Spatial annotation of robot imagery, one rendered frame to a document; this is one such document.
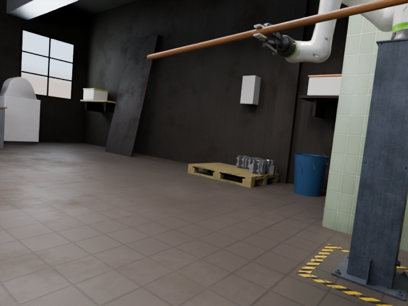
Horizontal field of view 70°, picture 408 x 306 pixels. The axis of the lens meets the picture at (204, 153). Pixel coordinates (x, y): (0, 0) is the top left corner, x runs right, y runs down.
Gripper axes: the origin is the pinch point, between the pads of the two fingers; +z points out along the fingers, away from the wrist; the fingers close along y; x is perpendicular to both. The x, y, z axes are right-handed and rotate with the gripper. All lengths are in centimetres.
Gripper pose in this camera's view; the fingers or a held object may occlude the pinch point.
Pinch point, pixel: (260, 32)
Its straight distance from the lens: 139.0
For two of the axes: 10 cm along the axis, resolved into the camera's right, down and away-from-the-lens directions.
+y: -0.5, 10.0, 0.6
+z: -6.6, 0.1, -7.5
